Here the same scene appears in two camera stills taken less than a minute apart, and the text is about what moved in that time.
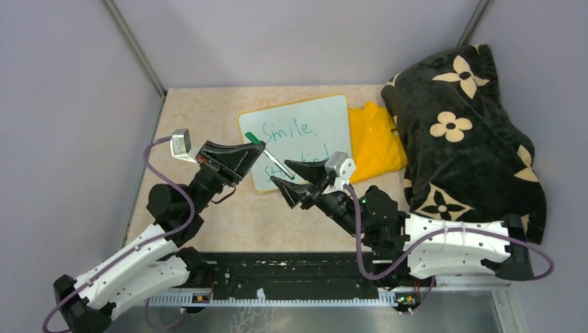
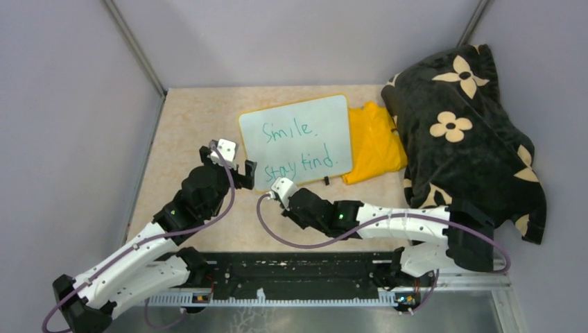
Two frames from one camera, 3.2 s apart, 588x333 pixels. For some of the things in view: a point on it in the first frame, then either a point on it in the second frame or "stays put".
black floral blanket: [468, 157] stays put
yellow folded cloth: [375, 148] stays put
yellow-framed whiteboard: [307, 130] stays put
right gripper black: [314, 173] → [292, 215]
